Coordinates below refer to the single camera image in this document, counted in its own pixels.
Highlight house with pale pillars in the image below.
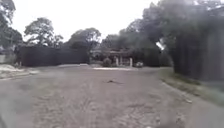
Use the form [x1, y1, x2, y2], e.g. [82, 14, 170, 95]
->
[90, 47, 138, 68]

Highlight grey gravel road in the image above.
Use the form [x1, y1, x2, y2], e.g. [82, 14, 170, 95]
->
[0, 64, 224, 128]

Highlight tall leafy tree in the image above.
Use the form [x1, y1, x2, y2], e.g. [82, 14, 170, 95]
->
[23, 17, 64, 48]

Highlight row of trees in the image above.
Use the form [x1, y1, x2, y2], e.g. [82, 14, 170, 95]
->
[99, 0, 224, 68]

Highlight grass verge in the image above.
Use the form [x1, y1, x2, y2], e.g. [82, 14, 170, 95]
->
[159, 67, 224, 108]

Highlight pale concrete driveway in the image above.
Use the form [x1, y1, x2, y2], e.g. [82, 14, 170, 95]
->
[0, 63, 41, 80]

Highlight large dark tree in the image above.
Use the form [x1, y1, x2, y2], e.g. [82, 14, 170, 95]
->
[0, 0, 24, 51]

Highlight dark hedge wall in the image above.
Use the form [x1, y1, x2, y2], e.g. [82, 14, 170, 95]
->
[15, 44, 91, 68]

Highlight round-crowned tree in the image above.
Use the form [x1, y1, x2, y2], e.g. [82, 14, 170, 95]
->
[64, 27, 102, 53]

